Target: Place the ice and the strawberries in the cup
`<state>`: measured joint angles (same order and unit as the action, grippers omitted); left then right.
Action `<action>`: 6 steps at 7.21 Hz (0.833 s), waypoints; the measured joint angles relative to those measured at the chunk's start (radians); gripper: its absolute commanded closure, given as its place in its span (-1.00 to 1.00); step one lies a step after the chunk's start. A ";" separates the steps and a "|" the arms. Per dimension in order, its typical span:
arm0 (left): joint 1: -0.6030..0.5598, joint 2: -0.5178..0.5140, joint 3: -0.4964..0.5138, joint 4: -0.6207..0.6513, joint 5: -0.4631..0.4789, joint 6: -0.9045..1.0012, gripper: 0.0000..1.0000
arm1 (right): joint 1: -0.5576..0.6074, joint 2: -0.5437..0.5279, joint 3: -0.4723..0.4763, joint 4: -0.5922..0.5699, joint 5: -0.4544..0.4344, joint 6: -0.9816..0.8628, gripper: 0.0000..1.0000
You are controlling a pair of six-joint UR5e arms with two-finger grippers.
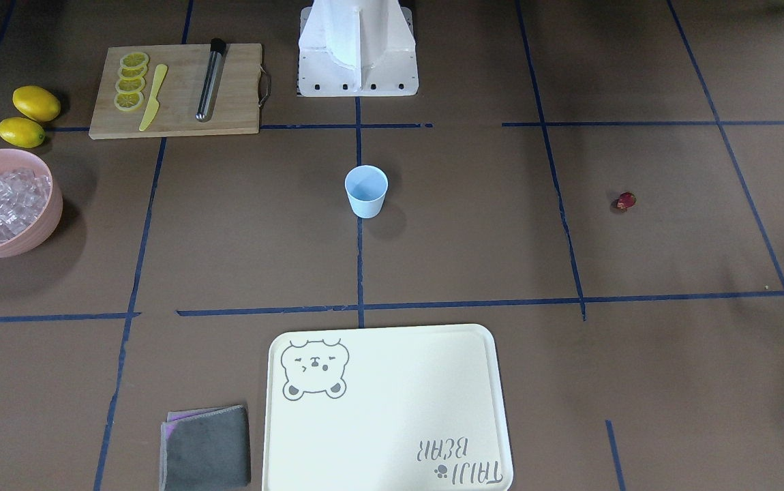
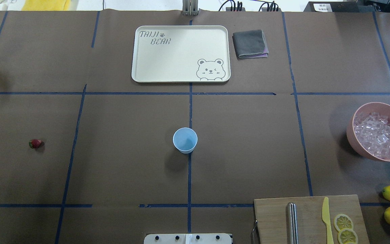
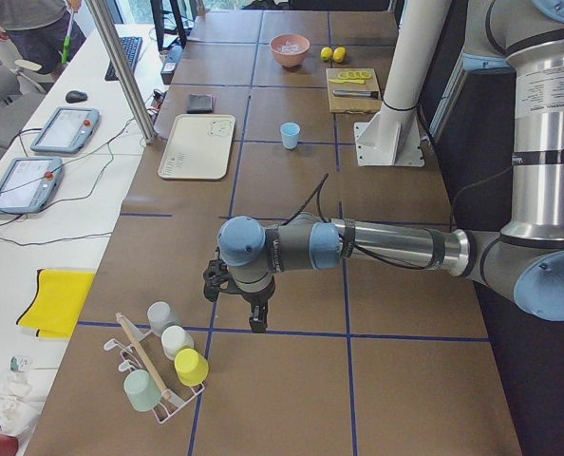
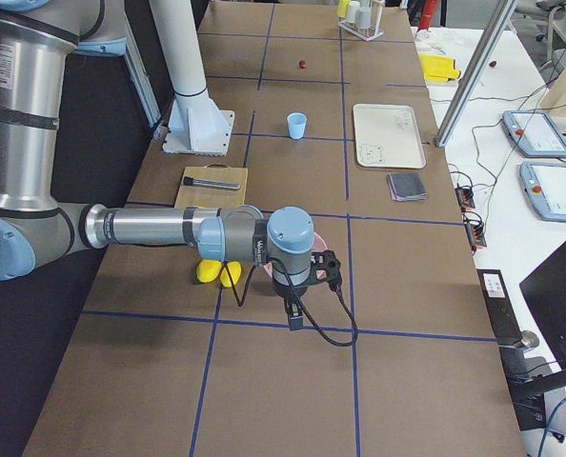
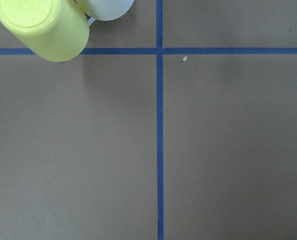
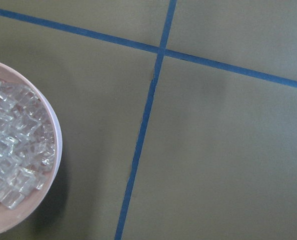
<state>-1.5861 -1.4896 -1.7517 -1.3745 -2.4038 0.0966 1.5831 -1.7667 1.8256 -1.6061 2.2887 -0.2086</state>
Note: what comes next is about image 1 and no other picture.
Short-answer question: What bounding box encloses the light blue plastic cup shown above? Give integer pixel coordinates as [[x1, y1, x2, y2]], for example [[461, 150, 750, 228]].
[[344, 165, 389, 220]]

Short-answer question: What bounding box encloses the cream bear tray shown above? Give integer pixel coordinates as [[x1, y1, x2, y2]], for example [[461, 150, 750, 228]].
[[261, 323, 514, 490]]

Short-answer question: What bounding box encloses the wooden cutting board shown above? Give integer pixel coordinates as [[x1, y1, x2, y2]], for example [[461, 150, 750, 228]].
[[89, 43, 266, 140]]

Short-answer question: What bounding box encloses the red strawberry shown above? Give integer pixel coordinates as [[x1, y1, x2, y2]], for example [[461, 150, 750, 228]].
[[614, 192, 636, 212]]

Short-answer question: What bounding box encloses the steel muddler black tip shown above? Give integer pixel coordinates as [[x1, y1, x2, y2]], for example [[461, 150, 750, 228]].
[[195, 38, 227, 122]]

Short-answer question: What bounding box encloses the grey folded cloth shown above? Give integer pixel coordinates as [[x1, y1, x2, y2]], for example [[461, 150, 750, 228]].
[[158, 405, 252, 490]]

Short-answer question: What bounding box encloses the yellow plastic knife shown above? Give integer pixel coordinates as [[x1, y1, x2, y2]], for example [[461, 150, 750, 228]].
[[138, 64, 168, 132]]

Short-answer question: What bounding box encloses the lemon slice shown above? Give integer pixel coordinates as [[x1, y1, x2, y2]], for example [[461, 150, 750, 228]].
[[112, 92, 144, 112], [119, 52, 149, 70], [115, 76, 146, 94], [118, 65, 148, 80]]

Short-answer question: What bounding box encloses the yellow lemon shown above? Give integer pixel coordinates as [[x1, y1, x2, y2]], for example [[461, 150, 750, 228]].
[[0, 117, 46, 149], [12, 86, 61, 123]]

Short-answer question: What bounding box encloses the pink bowl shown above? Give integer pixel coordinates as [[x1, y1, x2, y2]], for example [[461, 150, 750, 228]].
[[0, 149, 63, 258]]

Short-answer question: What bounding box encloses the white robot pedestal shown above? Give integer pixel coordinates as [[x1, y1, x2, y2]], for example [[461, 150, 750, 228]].
[[297, 1, 419, 98]]

